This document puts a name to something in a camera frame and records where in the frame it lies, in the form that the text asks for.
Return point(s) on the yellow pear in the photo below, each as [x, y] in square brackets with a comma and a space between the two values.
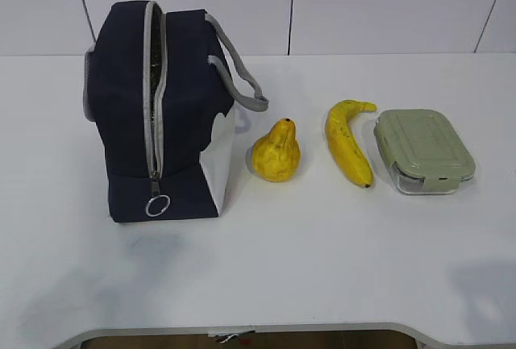
[277, 155]

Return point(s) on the yellow banana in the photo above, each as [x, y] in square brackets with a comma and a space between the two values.
[342, 143]

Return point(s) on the navy blue lunch bag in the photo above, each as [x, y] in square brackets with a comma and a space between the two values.
[162, 89]

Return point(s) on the green lidded glass container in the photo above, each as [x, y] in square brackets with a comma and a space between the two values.
[422, 151]

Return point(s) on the white tape with wires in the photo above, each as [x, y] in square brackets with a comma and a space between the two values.
[226, 336]

